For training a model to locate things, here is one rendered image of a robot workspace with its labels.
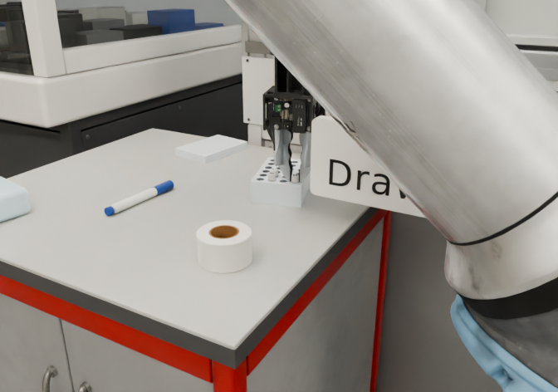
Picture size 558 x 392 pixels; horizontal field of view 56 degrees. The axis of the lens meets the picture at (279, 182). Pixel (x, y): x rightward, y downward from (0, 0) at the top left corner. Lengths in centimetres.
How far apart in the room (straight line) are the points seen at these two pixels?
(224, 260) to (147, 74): 83
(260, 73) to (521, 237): 92
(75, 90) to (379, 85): 106
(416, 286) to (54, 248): 72
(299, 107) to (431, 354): 70
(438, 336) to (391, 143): 98
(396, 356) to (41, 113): 94
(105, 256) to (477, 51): 58
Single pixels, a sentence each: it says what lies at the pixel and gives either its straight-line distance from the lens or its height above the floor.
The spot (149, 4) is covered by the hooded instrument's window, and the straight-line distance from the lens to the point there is 144.
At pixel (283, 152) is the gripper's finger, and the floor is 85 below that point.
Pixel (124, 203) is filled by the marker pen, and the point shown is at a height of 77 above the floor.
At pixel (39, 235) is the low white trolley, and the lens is 82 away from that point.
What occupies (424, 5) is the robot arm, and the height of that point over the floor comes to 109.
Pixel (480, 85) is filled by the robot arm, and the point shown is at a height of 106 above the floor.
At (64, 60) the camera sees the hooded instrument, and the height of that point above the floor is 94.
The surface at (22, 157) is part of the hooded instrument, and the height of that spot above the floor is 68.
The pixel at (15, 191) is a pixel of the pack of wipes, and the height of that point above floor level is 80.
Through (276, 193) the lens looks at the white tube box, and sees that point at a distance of 83.
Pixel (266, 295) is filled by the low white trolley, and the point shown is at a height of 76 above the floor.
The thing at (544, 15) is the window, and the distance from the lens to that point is 97.
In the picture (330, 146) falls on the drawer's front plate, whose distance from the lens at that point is 69.
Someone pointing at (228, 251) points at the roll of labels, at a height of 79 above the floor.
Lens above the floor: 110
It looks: 22 degrees down
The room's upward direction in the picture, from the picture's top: straight up
